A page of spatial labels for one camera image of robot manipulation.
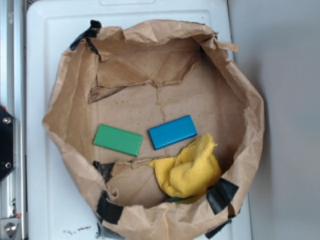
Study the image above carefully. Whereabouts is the green rectangular block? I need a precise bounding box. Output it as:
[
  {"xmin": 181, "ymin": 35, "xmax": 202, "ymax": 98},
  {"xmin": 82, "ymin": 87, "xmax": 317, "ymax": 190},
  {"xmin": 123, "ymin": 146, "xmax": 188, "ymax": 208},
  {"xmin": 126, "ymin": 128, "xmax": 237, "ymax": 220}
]
[{"xmin": 93, "ymin": 124, "xmax": 143, "ymax": 157}]

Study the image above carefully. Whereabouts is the blue rectangular block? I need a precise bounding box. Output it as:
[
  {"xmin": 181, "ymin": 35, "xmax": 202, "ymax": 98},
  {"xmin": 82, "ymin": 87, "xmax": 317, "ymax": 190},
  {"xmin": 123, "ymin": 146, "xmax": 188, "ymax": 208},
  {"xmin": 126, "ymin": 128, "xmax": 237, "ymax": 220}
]
[{"xmin": 148, "ymin": 115, "xmax": 198, "ymax": 150}]

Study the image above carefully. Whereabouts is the crumpled brown paper bag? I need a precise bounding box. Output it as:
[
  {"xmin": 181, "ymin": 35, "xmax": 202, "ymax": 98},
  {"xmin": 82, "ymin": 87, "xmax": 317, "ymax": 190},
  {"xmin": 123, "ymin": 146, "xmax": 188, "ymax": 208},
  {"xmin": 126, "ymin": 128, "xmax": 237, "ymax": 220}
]
[{"xmin": 43, "ymin": 20, "xmax": 265, "ymax": 240}]

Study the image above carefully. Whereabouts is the yellow microfiber cloth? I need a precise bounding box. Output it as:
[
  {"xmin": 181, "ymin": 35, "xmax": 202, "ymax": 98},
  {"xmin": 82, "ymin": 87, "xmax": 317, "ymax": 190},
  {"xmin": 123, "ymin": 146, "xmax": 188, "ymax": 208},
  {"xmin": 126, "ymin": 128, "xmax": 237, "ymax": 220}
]
[{"xmin": 149, "ymin": 132, "xmax": 222, "ymax": 199}]

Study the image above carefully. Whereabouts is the dark green object under cloth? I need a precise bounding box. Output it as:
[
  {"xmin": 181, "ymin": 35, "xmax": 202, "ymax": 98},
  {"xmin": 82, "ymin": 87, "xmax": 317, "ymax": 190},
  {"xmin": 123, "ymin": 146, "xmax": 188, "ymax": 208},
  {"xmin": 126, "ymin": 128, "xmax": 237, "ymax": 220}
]
[{"xmin": 166, "ymin": 196, "xmax": 201, "ymax": 204}]

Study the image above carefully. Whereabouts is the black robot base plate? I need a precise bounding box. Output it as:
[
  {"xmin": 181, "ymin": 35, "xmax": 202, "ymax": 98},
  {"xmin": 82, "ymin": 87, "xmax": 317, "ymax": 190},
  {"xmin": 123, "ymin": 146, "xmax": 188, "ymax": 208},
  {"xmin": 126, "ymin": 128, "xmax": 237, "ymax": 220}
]
[{"xmin": 0, "ymin": 106, "xmax": 15, "ymax": 183}]

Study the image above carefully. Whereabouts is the aluminium frame rail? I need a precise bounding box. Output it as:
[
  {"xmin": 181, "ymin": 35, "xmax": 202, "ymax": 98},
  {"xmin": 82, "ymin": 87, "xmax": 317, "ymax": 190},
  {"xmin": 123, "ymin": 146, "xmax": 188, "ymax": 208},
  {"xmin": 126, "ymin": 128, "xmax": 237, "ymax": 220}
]
[{"xmin": 0, "ymin": 0, "xmax": 29, "ymax": 240}]

